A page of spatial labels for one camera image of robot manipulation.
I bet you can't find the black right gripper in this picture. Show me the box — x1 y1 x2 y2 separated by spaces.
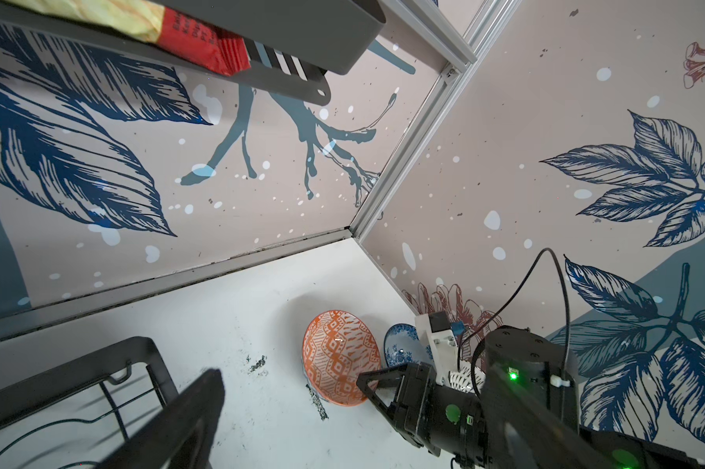
356 363 487 463

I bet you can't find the black two-tier dish rack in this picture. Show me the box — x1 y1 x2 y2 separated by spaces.
0 337 178 468

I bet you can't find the white red dotted bowl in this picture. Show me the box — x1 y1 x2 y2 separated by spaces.
448 361 485 394

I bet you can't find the red cassava chips bag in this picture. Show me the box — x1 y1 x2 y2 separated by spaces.
13 0 251 76

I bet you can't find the blue floral ceramic bowl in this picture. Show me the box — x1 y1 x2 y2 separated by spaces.
384 324 434 367

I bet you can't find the black wall-mounted wire basket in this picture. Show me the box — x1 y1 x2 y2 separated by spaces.
0 1 387 106

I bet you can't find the orange patterned ceramic bowl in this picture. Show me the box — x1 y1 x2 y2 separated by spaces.
301 310 383 406

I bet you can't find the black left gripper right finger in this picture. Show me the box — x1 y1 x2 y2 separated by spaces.
483 365 615 468

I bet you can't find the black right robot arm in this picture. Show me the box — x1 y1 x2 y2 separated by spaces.
357 326 705 468

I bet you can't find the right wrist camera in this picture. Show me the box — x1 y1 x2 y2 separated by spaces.
415 312 460 386

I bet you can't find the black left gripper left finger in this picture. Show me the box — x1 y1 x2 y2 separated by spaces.
98 369 225 469

